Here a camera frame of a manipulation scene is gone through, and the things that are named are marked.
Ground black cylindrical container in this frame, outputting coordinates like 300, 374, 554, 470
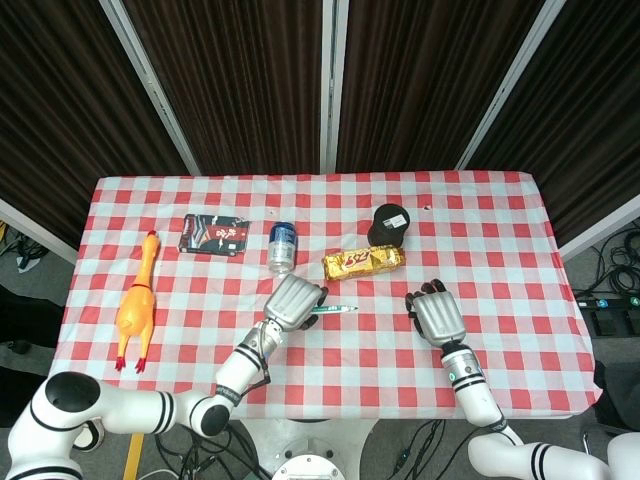
367, 202, 411, 249

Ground white partition frame post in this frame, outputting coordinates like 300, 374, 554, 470
98, 0, 202, 176
455, 0, 570, 171
318, 0, 350, 174

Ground dark printed flat box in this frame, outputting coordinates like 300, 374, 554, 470
178, 213, 251, 258

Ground blue silver drink can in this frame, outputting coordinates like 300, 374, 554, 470
267, 221, 299, 275

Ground black bulky object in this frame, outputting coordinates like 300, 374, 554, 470
0, 284, 65, 426

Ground gold snack package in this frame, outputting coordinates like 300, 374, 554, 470
321, 244, 407, 281

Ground yellow rubber chicken toy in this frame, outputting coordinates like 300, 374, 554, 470
114, 229, 163, 373

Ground yellow floor strip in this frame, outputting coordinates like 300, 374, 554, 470
123, 433, 146, 480

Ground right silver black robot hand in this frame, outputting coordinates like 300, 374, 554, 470
404, 278, 467, 347

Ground red white checkered tablecloth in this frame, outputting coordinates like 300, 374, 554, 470
47, 170, 604, 421

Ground black cable with green light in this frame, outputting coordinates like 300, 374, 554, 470
389, 418, 447, 477

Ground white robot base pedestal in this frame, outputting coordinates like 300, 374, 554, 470
234, 418, 379, 480

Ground black chair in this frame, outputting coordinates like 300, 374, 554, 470
592, 359, 640, 436

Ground black coiled floor cables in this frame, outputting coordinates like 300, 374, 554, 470
592, 230, 640, 297

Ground dark corrugated partition panel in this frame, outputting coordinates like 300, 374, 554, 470
122, 0, 324, 176
469, 0, 640, 247
335, 0, 547, 174
0, 0, 192, 247

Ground black power strip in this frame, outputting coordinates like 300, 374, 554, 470
574, 294, 640, 310

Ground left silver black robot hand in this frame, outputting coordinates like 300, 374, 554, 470
263, 274, 330, 333

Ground white partition base rail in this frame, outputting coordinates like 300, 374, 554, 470
558, 215, 640, 262
0, 198, 80, 265

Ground black cable bundle under table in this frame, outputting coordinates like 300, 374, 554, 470
153, 432, 274, 480

